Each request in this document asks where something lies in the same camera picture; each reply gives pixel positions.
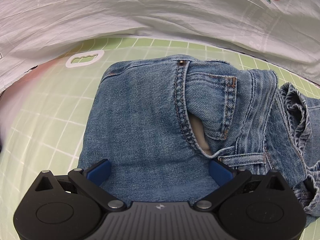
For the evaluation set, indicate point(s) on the blue denim jeans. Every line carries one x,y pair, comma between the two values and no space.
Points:
161,121

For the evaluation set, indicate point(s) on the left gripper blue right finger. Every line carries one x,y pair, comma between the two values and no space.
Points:
229,180

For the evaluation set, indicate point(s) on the grey carrot print sheet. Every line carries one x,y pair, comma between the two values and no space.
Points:
283,32

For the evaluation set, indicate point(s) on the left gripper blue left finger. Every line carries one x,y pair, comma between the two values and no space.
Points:
87,182

